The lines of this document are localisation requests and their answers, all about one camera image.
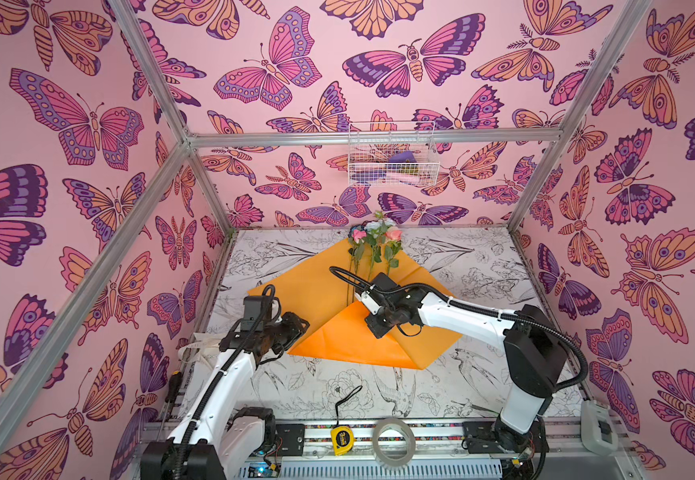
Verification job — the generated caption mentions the white wire basket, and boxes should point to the white wire basket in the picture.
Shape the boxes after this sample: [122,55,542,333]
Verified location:
[345,122,441,189]

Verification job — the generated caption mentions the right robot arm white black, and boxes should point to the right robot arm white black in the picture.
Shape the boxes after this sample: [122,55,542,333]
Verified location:
[329,266,589,453]

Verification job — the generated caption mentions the orange wrapping paper sheet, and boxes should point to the orange wrapping paper sheet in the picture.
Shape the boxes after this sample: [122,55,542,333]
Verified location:
[269,240,461,370]

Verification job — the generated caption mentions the white ribbon string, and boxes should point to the white ribbon string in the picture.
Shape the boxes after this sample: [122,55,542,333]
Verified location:
[177,332,228,376]

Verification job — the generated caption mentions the white fake rose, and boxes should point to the white fake rose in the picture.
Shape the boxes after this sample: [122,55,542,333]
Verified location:
[363,210,395,280]

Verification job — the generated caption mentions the grey plastic clamp device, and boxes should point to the grey plastic clamp device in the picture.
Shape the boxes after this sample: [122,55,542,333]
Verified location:
[581,400,619,456]

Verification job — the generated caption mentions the green circuit board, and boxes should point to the green circuit board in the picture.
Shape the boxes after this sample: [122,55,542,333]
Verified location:
[246,462,280,479]

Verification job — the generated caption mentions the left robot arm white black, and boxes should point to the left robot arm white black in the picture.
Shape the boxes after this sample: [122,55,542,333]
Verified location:
[139,285,309,479]

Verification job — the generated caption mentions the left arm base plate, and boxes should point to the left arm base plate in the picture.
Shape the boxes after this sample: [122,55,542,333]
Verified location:
[255,424,305,457]

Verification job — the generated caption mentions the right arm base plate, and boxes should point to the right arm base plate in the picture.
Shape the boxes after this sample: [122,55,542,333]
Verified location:
[461,419,549,461]

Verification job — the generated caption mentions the yellow tape measure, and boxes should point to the yellow tape measure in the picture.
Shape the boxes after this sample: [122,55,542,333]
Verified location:
[330,385,363,456]

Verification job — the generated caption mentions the small pink fake rose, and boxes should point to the small pink fake rose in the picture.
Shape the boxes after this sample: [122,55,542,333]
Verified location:
[345,226,369,301]

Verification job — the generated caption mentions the clear tape roll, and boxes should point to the clear tape roll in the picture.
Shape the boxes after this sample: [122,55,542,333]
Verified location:
[371,417,417,470]

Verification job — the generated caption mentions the black screwdriver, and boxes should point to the black screwdriver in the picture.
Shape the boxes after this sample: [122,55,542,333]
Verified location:
[151,371,183,451]

